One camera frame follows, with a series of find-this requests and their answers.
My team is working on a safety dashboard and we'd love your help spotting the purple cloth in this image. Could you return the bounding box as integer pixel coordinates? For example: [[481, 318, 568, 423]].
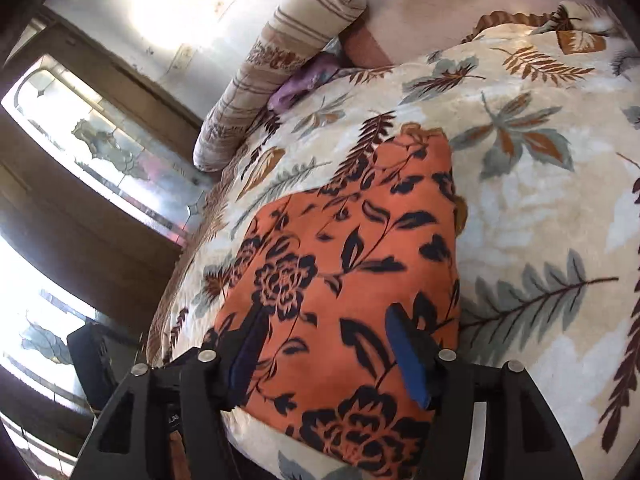
[[266, 51, 350, 115]]

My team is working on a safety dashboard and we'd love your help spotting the striped floral bolster pillow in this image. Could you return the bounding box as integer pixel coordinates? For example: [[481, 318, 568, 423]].
[[193, 0, 367, 172]]

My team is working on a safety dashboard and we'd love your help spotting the pink bed sheet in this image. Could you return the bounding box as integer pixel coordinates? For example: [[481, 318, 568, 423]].
[[340, 0, 605, 68]]

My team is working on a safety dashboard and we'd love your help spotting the leaf patterned bed blanket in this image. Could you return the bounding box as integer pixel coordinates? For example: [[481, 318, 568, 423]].
[[146, 2, 639, 479]]

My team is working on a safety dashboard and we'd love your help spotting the orange floral blouse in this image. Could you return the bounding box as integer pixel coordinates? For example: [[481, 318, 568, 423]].
[[209, 122, 460, 479]]

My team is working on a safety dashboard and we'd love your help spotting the etched glass wooden door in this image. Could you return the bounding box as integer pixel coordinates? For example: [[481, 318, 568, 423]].
[[1, 10, 212, 455]]

